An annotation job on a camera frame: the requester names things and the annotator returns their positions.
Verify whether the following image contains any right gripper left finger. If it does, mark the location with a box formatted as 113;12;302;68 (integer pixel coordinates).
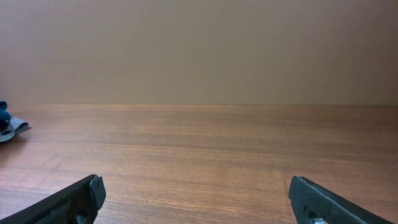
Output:
1;174;106;224

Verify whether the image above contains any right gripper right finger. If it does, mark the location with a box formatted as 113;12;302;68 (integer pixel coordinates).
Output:
289;176;393;224

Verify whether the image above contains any grey folded garment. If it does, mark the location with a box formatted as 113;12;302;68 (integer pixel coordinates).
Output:
0;116;30;143

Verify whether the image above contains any blue button shirt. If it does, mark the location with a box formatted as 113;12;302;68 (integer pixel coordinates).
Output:
0;101;11;131

